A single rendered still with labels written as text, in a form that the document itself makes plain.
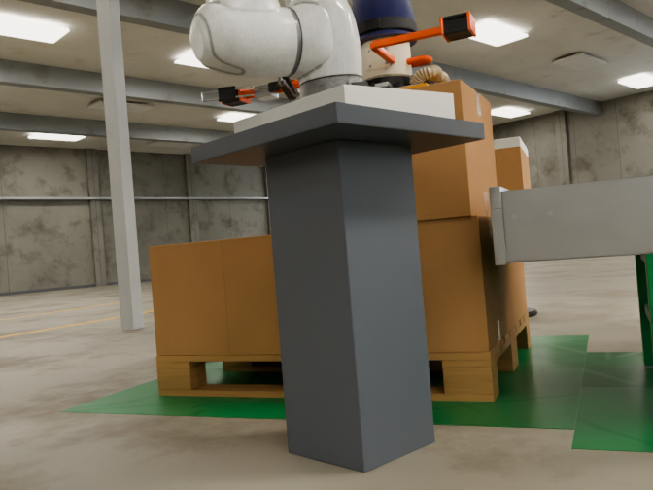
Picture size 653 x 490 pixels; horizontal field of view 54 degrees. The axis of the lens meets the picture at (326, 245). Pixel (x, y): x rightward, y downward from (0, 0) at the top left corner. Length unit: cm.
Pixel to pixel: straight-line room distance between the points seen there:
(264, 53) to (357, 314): 60
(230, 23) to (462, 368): 116
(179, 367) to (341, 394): 107
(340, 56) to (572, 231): 73
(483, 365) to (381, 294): 61
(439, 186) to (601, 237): 49
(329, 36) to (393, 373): 77
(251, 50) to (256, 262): 93
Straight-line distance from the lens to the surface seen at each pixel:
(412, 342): 153
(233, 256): 224
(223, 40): 144
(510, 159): 375
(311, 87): 153
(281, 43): 148
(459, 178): 194
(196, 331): 234
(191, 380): 240
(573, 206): 175
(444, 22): 195
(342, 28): 155
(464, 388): 199
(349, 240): 138
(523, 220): 176
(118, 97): 528
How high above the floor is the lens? 47
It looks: 1 degrees up
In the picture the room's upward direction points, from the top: 5 degrees counter-clockwise
